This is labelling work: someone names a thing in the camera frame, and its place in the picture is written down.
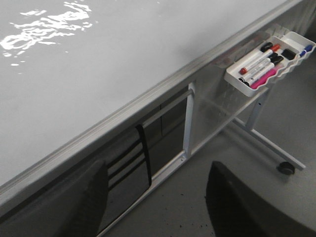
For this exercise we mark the black caster wheel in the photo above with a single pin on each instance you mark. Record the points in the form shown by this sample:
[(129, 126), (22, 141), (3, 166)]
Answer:
[(286, 168)]

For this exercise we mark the white marker lower black end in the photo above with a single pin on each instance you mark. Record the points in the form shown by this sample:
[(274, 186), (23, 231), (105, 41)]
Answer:
[(260, 70)]

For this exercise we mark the white plastic marker tray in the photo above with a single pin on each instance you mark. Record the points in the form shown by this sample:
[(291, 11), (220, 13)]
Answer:
[(290, 40)]

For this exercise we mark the grey fabric pocket organizer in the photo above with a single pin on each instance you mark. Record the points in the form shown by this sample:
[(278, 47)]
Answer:
[(127, 159)]

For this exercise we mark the grey whiteboard stand frame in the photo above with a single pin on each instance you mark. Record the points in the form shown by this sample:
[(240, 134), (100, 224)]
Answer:
[(187, 128)]

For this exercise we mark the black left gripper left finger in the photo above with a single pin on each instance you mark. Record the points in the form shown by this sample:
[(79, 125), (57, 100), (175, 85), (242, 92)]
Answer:
[(70, 206)]

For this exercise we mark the white whiteboard with aluminium frame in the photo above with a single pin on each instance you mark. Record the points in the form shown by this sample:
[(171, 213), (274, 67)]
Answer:
[(98, 74)]

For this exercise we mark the blue capped pen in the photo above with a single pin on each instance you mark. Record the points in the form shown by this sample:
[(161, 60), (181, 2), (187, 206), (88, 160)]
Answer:
[(307, 49)]

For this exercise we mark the marker with red end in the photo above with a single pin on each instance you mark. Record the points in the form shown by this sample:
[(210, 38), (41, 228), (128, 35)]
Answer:
[(255, 58)]

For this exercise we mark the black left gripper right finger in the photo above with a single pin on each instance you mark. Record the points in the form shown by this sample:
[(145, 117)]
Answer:
[(237, 211)]

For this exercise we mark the pink highlighter pen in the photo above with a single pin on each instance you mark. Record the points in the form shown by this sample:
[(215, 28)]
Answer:
[(262, 80)]

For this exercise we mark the black marker cap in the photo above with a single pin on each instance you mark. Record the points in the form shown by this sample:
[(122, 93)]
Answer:
[(288, 54)]

